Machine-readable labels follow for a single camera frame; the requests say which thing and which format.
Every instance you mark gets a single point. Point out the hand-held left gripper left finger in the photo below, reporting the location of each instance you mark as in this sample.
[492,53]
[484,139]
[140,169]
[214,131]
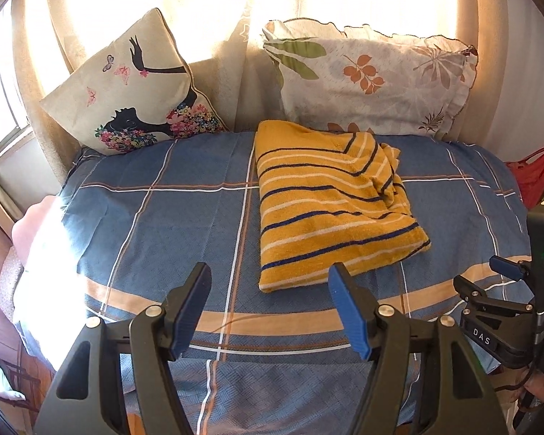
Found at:
[186,317]

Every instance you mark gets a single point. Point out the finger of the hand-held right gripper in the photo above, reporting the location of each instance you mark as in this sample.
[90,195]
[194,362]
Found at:
[507,266]
[473,292]

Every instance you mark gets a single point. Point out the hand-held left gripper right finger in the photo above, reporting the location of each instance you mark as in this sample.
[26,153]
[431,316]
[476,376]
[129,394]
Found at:
[349,317]

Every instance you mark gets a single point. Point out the yellow striped sweater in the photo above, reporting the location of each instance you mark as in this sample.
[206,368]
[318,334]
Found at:
[326,208]

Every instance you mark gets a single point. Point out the red bag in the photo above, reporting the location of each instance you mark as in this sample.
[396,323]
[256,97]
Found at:
[532,176]

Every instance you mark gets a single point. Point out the blue plaid bedsheet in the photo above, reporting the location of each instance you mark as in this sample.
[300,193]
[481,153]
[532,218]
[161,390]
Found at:
[172,226]

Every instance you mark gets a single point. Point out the dark wooden chair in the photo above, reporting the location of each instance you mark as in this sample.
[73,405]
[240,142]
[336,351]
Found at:
[27,374]

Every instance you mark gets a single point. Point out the cream pillow with figure print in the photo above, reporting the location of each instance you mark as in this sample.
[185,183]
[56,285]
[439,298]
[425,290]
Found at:
[131,95]

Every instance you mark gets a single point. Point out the white pillow with leaf print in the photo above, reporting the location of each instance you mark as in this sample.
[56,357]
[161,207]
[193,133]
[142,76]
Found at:
[367,77]

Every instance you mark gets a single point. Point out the window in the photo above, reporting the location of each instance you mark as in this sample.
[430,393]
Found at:
[4,90]

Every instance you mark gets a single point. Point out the cream curtain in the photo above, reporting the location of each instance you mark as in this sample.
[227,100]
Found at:
[208,9]

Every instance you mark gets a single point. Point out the speckled beige padded frame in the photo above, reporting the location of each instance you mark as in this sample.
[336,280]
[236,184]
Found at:
[9,285]

